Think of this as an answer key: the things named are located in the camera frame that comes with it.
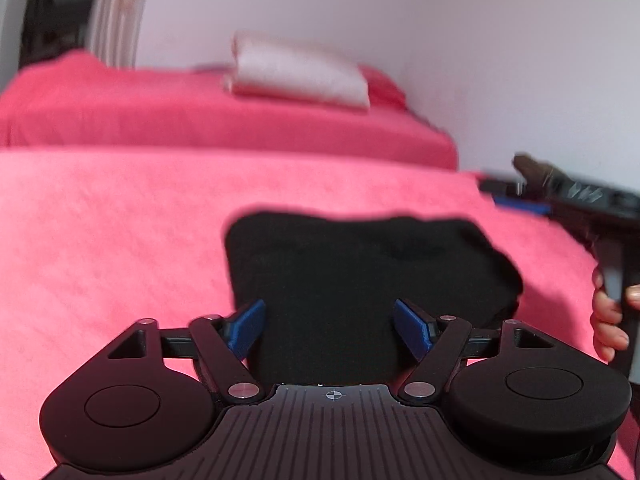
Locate black knit pants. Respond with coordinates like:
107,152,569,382
224,212,525,387

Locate dark wooden cabinet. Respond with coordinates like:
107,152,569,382
22,0,103,67

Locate person's right hand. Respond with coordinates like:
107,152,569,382
590,267,640,362

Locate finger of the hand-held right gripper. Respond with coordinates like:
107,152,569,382
479,175,526,197
492,195,552,217

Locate red pillow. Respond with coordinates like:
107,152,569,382
359,65,408,111

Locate pink terry blanket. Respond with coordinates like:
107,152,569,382
0,147,640,480

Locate pink patterned curtain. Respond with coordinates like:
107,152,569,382
87,0,152,70

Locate pink bed sheet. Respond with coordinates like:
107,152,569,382
0,51,460,170

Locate white pillow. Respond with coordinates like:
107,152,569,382
222,31,372,112

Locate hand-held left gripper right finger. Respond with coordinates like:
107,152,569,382
393,299,556,403

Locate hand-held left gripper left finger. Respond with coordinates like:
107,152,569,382
107,300,266,403

